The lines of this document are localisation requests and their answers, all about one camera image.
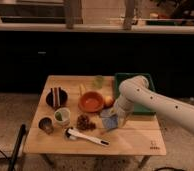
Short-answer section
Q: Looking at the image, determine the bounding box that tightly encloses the blue sponge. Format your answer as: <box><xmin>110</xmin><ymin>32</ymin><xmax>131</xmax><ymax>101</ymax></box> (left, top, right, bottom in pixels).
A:
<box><xmin>102</xmin><ymin>115</ymin><xmax>118</xmax><ymax>130</ymax></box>

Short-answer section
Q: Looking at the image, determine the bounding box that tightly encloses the red bowl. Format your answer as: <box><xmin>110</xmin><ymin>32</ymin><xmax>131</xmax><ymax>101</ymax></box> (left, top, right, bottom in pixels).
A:
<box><xmin>78</xmin><ymin>91</ymin><xmax>104</xmax><ymax>113</ymax></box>

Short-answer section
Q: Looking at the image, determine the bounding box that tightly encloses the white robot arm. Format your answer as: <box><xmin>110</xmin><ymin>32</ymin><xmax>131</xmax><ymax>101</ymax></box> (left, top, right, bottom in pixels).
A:
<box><xmin>114</xmin><ymin>75</ymin><xmax>194</xmax><ymax>134</ymax></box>

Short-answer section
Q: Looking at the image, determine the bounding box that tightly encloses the black bowl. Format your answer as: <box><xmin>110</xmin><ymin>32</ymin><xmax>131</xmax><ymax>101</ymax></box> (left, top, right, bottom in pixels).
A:
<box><xmin>46</xmin><ymin>87</ymin><xmax>68</xmax><ymax>109</ymax></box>

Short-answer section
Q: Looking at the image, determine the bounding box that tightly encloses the orange fruit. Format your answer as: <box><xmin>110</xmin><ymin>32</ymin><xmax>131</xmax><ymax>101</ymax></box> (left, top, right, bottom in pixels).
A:
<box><xmin>104</xmin><ymin>96</ymin><xmax>114</xmax><ymax>107</ymax></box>

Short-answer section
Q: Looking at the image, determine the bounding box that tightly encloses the green plastic tray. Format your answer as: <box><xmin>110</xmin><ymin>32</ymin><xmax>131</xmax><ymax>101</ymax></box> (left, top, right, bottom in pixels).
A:
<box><xmin>113</xmin><ymin>73</ymin><xmax>155</xmax><ymax>116</ymax></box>

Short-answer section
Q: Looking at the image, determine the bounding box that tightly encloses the bunch of dark grapes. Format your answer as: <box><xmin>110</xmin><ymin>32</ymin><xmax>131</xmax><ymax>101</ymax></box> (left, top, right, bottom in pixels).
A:
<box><xmin>76</xmin><ymin>115</ymin><xmax>96</xmax><ymax>131</ymax></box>

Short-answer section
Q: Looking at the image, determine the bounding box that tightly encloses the green translucent cup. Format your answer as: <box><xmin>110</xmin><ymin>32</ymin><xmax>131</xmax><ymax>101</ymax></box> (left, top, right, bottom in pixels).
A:
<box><xmin>93</xmin><ymin>75</ymin><xmax>104</xmax><ymax>89</ymax></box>

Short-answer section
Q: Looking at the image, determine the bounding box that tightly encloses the wooden table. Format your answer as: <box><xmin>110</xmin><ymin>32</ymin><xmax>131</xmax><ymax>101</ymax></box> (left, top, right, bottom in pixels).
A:
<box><xmin>24</xmin><ymin>76</ymin><xmax>166</xmax><ymax>167</ymax></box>

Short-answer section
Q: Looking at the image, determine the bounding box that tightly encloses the yellow banana piece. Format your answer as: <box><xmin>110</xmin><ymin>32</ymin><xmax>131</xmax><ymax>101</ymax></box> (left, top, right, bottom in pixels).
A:
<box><xmin>79</xmin><ymin>84</ymin><xmax>86</xmax><ymax>96</ymax></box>

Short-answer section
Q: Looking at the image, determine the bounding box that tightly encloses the white black-tipped brush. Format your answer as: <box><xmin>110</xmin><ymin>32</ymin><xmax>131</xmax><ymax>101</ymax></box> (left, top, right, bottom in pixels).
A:
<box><xmin>65</xmin><ymin>128</ymin><xmax>109</xmax><ymax>146</ymax></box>

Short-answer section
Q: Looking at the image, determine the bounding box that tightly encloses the white mug with green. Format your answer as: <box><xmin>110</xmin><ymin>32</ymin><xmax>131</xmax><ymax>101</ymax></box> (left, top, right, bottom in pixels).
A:
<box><xmin>54</xmin><ymin>107</ymin><xmax>71</xmax><ymax>126</ymax></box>

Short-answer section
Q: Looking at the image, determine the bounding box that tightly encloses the brown striped block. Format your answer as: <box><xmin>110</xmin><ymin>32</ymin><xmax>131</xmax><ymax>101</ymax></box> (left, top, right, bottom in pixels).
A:
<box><xmin>51</xmin><ymin>87</ymin><xmax>61</xmax><ymax>109</ymax></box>

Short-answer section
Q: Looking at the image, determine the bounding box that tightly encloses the dark metal cup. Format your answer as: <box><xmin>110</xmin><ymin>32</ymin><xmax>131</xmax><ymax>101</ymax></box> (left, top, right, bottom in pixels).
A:
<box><xmin>38</xmin><ymin>117</ymin><xmax>54</xmax><ymax>134</ymax></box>

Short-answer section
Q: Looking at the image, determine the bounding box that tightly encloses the black chair frame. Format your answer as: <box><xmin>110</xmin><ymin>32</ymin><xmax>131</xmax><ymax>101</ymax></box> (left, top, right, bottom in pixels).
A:
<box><xmin>7</xmin><ymin>124</ymin><xmax>26</xmax><ymax>171</ymax></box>

